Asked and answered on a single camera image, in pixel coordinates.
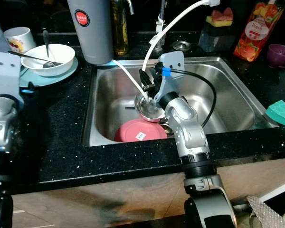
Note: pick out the clear bubble wrap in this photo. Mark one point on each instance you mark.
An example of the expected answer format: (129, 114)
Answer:
(263, 213)

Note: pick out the glass oil bottle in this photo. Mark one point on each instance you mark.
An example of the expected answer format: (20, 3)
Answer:
(119, 31)

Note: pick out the pink plate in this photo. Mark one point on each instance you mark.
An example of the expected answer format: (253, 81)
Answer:
(135, 131)

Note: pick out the chrome tap spout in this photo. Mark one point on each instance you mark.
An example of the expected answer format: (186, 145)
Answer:
(130, 4)

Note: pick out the round steel counter fitting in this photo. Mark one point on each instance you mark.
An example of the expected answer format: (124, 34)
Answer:
(181, 45)

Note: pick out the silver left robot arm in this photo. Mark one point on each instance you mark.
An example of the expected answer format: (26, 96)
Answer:
(4, 126)

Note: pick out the white printed mug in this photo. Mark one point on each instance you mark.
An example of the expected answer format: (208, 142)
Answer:
(21, 40)

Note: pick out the purple cup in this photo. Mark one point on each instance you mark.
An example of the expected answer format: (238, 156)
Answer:
(280, 56)

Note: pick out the light blue plate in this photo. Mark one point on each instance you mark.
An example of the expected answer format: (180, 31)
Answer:
(61, 78)

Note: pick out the yellow and pink sponge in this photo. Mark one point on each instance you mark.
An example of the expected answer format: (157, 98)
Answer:
(221, 18)

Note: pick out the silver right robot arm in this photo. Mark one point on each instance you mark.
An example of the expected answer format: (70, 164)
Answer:
(192, 137)

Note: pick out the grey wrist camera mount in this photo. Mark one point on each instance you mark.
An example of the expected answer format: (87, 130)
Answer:
(5, 71)
(172, 64)

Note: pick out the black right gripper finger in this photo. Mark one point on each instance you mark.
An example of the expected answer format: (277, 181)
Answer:
(149, 90)
(143, 80)

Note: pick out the orange peach drink bottle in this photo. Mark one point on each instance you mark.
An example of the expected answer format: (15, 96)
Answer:
(256, 38)

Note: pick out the steel sink drain strainer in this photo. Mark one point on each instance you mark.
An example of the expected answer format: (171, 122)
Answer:
(165, 127)

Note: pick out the stainless steel sink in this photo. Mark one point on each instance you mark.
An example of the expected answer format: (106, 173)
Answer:
(237, 92)

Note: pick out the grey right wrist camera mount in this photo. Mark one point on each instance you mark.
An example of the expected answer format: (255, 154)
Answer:
(172, 64)

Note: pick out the metal spoon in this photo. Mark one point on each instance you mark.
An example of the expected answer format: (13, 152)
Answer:
(46, 42)
(50, 64)

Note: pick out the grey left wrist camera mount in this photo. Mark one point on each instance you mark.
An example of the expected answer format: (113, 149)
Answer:
(5, 71)

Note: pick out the white ceramic bowl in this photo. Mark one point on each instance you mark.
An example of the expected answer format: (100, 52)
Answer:
(61, 54)

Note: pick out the green sponge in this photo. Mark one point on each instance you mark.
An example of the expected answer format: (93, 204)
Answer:
(282, 114)

